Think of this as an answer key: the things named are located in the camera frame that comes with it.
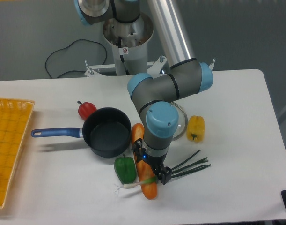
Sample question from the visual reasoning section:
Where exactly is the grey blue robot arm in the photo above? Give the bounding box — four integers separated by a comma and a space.
74, 0, 213, 184

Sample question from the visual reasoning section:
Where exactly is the yellow bell pepper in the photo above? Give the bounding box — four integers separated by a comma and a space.
186, 115, 205, 143

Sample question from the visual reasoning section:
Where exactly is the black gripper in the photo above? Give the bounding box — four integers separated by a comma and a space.
132, 138, 172, 185

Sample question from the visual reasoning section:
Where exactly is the green bell pepper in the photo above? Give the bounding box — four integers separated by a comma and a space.
114, 155, 136, 184

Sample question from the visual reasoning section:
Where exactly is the glass pot lid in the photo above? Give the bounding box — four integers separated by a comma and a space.
171, 102, 188, 141

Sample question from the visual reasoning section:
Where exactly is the white metal base frame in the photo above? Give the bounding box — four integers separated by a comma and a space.
83, 55, 216, 78

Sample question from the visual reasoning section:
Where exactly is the red bell pepper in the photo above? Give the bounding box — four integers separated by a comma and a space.
77, 101, 97, 120

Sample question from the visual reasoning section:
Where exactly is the black saucepan blue handle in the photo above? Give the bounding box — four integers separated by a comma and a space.
31, 107, 131, 158

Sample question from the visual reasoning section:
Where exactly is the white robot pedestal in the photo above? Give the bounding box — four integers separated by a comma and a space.
103, 13, 154, 76

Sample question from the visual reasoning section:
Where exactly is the black cable on floor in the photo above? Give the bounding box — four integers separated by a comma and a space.
44, 39, 108, 79

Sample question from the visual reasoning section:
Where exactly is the yellow woven basket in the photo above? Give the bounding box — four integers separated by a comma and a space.
0, 97, 35, 209

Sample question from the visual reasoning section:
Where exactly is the green onion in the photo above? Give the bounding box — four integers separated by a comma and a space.
116, 150, 211, 192

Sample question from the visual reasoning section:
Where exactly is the orange baguette bread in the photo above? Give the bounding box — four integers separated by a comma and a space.
131, 123, 157, 200

